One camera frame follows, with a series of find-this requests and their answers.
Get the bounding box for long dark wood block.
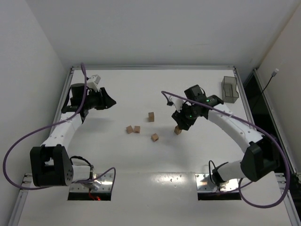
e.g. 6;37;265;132
148;112;155;122

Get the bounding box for grey translucent plastic bin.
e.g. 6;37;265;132
221;76;239;104

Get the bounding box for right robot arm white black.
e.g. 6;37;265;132
168;85;280;186

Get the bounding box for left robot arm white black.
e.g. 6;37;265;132
30;83;116;187

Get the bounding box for light wood cube right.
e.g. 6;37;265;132
151;133;159;142

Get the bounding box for light wood cube with letter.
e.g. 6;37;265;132
134;126;141;133

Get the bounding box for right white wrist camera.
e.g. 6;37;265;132
167;96;184;112

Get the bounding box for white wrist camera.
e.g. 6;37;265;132
167;96;184;112
87;74;101;92

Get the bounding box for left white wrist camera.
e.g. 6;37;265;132
87;74;101;92

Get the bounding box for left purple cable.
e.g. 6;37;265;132
2;62;116;190

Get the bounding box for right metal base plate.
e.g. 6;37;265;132
195;173;238;193

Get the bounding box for metal base plate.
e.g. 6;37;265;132
195;173;238;193
69;173;115;193

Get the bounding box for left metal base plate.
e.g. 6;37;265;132
69;173;115;193

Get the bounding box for black wall cable with plug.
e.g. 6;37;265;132
249;68;279;111

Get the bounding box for aluminium table frame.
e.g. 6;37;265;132
18;66;299;226

